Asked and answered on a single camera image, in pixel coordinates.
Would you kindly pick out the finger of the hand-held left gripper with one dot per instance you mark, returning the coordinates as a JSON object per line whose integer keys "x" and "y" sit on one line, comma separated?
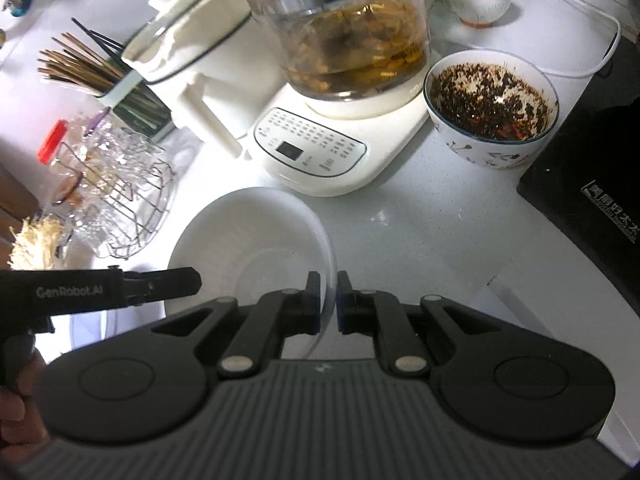
{"x": 165, "y": 282}

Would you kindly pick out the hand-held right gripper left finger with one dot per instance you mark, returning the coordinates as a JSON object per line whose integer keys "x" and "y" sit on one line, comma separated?
{"x": 312, "y": 305}

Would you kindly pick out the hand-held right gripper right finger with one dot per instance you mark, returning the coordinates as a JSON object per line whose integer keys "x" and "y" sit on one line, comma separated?
{"x": 341, "y": 305}

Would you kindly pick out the person's left hand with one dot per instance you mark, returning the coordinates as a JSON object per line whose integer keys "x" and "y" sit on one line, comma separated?
{"x": 22, "y": 420}

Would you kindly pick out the dark wooden cutting board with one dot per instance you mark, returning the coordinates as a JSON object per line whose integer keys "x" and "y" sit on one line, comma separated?
{"x": 15, "y": 200}

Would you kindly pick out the brown food piece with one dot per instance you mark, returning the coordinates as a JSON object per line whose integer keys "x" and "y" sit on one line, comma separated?
{"x": 67, "y": 189}

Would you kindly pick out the white kettle base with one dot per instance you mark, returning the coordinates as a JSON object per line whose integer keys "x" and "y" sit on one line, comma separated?
{"x": 320, "y": 160}

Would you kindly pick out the red lid glass jar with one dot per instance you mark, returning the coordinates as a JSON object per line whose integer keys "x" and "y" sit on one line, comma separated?
{"x": 52, "y": 141}

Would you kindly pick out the purple vegetable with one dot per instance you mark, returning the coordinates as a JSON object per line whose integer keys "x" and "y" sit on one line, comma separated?
{"x": 97, "y": 119}

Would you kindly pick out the pale green chopstick holder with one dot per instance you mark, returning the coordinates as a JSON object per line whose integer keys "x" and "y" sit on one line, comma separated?
{"x": 140, "y": 107}

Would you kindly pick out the white electric cooking pot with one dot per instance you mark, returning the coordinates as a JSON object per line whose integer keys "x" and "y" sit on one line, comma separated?
{"x": 215, "y": 75}

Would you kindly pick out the bundle of chopsticks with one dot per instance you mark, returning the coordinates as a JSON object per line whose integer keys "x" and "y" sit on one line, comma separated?
{"x": 75, "y": 67}

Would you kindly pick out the glass pot lid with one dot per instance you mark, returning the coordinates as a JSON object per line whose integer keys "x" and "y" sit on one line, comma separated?
{"x": 170, "y": 35}

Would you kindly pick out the patterned bowl of chili flakes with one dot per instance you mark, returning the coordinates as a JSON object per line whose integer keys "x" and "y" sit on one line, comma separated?
{"x": 492, "y": 97}

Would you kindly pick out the glass kettle with tea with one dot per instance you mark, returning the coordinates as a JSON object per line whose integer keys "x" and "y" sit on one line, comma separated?
{"x": 345, "y": 35}

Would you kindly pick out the black induction cooker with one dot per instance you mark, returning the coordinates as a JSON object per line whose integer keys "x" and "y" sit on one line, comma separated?
{"x": 600, "y": 170}

